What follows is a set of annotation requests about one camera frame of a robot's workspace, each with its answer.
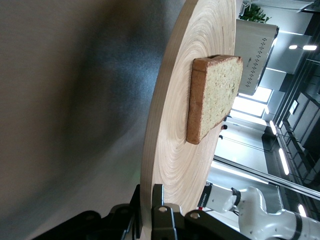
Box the silver two-slot toaster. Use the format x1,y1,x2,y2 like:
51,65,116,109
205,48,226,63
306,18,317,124
233,18,280,96

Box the brown bread slice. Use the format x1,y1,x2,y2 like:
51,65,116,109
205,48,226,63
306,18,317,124
186,54,244,145

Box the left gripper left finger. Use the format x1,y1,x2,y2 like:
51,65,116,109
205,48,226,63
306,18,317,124
32,184,143,240

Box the round wooden plate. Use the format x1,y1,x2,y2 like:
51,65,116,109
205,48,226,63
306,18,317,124
138,0,237,240

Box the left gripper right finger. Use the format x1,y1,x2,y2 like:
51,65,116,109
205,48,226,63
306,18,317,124
151,183,248,240

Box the green potted plant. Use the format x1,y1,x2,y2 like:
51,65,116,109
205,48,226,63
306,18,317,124
238,3,272,25

